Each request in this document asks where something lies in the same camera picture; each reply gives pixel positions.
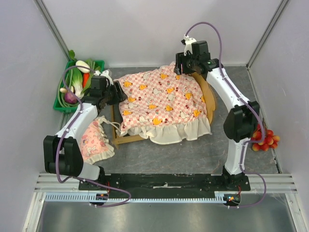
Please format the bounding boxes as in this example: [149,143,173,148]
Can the pink checkered duck mattress cover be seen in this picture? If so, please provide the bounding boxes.
[115,61,212,145]

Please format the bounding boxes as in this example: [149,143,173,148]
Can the wooden pet bed frame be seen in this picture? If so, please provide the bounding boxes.
[110,73,218,150]

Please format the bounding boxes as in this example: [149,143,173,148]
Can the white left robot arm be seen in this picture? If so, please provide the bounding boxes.
[43,71,127,190]

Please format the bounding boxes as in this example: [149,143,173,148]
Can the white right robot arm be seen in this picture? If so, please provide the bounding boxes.
[174,37,260,190]

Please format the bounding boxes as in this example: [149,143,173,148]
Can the orange toy carrot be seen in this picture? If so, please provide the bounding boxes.
[82,73,90,88]

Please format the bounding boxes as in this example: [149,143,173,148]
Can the green toy leafy vegetable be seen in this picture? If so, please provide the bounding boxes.
[84,58,101,90]

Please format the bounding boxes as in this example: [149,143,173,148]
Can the green plastic crate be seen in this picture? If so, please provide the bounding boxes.
[53,60,105,113]

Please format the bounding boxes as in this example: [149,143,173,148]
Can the purple toy onion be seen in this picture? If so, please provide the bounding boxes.
[64,92,77,104]

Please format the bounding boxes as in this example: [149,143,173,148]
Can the green toy bok choy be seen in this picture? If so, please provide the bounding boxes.
[69,68,84,99]

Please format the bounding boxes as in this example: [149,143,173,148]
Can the green toy long beans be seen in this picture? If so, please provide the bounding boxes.
[57,68,84,107]

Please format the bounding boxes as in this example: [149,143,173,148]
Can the white toy radish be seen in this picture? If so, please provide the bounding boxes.
[75,60,90,73]

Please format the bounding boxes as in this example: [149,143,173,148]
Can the toy mushroom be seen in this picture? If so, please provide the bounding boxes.
[59,87,68,93]

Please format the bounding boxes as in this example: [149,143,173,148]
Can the pink frilled pillow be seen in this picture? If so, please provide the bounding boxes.
[80,116,120,164]

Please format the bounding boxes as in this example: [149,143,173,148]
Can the red toy cherry bunch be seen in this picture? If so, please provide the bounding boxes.
[251,124,281,152]

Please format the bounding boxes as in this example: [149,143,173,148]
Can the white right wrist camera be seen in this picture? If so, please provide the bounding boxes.
[181,35,197,56]

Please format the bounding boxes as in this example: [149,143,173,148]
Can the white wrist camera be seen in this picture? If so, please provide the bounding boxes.
[181,35,197,56]
[94,69,114,85]

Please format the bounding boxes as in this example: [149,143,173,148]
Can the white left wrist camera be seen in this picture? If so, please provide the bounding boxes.
[94,69,114,85]

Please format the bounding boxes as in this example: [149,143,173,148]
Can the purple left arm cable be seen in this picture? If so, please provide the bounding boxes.
[56,66,132,208]

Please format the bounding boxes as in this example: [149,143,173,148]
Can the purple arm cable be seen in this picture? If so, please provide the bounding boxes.
[56,66,132,208]
[185,21,267,209]

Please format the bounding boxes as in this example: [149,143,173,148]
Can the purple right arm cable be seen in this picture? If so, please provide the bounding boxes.
[185,21,267,209]

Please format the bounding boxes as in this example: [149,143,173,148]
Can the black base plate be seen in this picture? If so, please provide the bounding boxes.
[78,173,252,196]

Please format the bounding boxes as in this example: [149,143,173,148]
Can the grey slotted cable duct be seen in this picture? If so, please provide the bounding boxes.
[45,192,236,203]

